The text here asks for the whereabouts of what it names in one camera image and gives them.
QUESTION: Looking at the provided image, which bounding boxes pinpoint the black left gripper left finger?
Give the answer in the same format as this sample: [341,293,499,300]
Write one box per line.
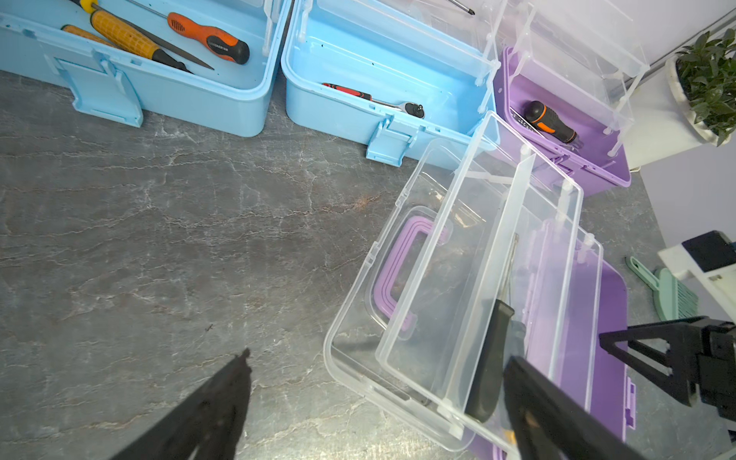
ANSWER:
[113,350,252,459]

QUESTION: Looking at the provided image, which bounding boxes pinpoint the left light blue toolbox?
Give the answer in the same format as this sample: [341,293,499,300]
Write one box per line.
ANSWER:
[1,1,292,137]

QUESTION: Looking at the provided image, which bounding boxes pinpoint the middle light blue toolbox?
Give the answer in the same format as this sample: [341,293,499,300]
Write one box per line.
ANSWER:
[281,1,507,166]

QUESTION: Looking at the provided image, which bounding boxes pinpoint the black orange handled screwdriver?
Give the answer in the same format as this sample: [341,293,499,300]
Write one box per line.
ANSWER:
[522,101,583,149]

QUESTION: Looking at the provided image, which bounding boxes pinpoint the white potted green plant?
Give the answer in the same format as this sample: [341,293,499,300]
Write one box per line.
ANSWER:
[623,28,736,172]

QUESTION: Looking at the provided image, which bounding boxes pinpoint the purple toolbox with ratchet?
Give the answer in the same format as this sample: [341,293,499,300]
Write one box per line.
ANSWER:
[324,113,636,459]

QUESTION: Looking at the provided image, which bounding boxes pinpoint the black handled long screwdriver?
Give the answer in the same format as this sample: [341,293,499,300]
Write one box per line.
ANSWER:
[465,234,519,423]

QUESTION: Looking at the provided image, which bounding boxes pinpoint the light blue toolbox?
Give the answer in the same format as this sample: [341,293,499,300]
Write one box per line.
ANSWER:
[1,1,292,137]
[281,1,507,166]

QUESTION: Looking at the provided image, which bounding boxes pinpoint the purple toolbox with wrench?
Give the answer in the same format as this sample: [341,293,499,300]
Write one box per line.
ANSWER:
[494,1,650,196]

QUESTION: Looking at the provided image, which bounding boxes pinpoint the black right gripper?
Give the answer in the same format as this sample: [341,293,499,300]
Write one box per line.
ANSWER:
[599,316,735,420]

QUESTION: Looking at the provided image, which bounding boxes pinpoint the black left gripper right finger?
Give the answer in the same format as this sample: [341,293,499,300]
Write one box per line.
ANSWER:
[503,356,642,460]

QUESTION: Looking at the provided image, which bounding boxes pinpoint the green dustpan brush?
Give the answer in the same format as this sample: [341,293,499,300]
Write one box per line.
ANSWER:
[625,256,699,321]

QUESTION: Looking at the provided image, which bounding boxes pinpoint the yellow handled screwdriver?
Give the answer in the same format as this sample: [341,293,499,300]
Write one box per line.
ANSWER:
[71,0,189,73]

